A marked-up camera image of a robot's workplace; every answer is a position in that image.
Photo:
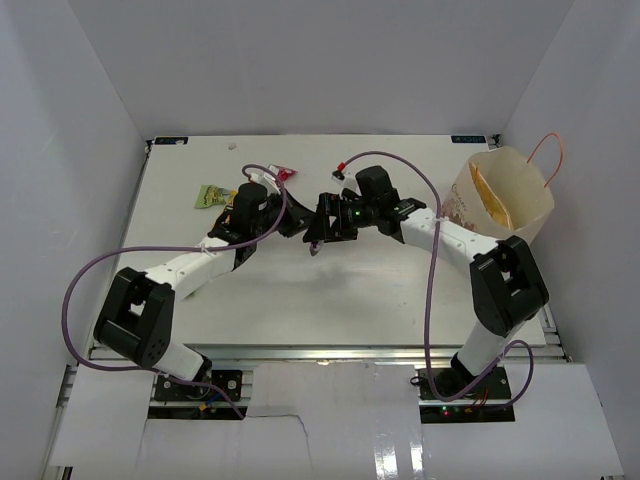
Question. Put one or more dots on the tan snack pouch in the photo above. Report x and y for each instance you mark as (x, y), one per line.
(491, 202)

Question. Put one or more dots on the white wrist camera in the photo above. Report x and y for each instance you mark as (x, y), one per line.
(345, 180)
(266, 180)

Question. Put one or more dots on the blue label right corner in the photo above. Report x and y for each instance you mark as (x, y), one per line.
(468, 139)

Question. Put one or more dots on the purple chocolate bar wrapper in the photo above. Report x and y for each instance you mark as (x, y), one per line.
(315, 247)

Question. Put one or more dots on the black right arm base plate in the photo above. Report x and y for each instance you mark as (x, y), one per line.
(480, 405)

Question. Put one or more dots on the aluminium front rail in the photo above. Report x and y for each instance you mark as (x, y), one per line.
(312, 353)

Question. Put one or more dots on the blue label corner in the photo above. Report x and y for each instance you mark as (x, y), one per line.
(468, 139)
(166, 140)

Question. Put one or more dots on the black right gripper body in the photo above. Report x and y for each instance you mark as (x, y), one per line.
(356, 215)

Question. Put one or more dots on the pink snack packet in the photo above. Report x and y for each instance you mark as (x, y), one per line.
(282, 173)

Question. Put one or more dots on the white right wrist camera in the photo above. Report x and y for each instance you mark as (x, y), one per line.
(345, 180)

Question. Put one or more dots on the blue label left corner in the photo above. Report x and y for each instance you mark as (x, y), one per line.
(166, 140)

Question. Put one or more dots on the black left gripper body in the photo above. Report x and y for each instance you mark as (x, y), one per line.
(274, 211)

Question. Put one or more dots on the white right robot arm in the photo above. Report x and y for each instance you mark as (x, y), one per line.
(507, 288)

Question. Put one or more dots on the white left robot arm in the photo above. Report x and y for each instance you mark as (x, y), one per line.
(137, 315)

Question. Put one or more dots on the printed paper bag orange handles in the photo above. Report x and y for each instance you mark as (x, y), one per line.
(517, 181)

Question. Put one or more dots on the green snack packet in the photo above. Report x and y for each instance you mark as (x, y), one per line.
(212, 195)

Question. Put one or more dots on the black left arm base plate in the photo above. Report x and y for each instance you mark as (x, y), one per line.
(175, 401)

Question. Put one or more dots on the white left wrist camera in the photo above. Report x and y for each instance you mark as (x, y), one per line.
(266, 180)

